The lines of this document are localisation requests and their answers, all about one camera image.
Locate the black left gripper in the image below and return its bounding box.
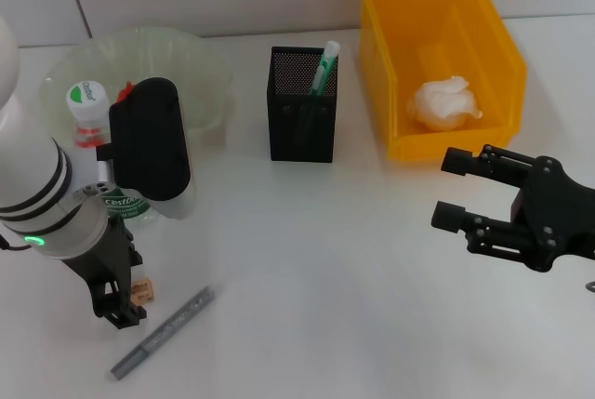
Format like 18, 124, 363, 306
62, 215, 149, 330

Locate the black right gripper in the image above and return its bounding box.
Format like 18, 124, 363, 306
430, 143, 595, 273

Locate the small beige eraser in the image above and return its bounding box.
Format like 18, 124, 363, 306
130, 280, 155, 306

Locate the white paper ball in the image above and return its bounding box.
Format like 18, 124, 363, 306
407, 74, 483, 134

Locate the green utility knife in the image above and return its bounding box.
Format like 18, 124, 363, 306
299, 40, 341, 142

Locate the clear plastic water bottle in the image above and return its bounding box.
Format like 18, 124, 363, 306
64, 81, 162, 228

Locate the grey marker pen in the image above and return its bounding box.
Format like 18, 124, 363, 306
107, 283, 219, 382

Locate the black mesh pen holder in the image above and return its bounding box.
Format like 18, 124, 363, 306
267, 46, 339, 164

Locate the green glass fruit plate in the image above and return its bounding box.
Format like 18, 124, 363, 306
39, 25, 236, 140

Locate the yellow plastic bin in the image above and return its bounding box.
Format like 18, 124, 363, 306
356, 0, 529, 163

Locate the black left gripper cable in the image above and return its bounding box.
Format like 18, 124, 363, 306
0, 231, 24, 252

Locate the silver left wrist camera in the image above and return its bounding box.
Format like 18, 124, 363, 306
96, 76, 194, 221

